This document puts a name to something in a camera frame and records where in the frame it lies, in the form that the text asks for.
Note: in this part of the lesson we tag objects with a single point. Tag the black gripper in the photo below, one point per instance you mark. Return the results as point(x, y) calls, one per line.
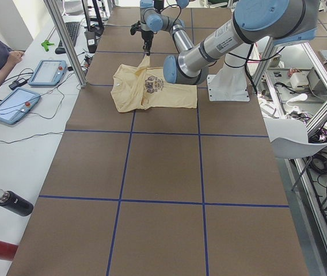
point(146, 35)

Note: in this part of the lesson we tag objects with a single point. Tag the cream long-sleeve printed shirt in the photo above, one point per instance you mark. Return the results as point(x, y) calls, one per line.
point(144, 87)

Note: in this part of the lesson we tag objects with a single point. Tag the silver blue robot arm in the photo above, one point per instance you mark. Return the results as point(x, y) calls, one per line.
point(152, 21)
point(286, 22)

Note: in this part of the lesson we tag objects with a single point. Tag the black keyboard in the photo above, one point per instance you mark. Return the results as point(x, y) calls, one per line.
point(73, 30)

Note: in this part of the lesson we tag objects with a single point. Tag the black computer mouse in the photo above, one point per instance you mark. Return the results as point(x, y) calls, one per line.
point(60, 50)

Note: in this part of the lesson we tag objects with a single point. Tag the far blue teach pendant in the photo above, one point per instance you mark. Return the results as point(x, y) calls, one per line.
point(48, 73)

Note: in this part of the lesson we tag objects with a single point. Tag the blue teach pendant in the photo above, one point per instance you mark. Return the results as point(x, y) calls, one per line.
point(48, 73)
point(17, 104)

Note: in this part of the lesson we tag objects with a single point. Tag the green plastic tool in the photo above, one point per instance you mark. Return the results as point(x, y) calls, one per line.
point(46, 45)

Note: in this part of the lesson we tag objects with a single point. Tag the near blue teach pendant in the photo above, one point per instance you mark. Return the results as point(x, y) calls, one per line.
point(17, 104)

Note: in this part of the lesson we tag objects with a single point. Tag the white curved plastic sheet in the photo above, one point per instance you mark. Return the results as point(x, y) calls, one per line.
point(289, 139)

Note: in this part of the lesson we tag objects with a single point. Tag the black water bottle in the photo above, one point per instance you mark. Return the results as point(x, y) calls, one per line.
point(14, 203)

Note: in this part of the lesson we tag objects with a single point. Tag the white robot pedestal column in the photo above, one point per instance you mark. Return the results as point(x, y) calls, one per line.
point(231, 82)

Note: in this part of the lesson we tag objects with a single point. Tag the aluminium frame post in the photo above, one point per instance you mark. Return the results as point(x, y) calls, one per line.
point(66, 40)

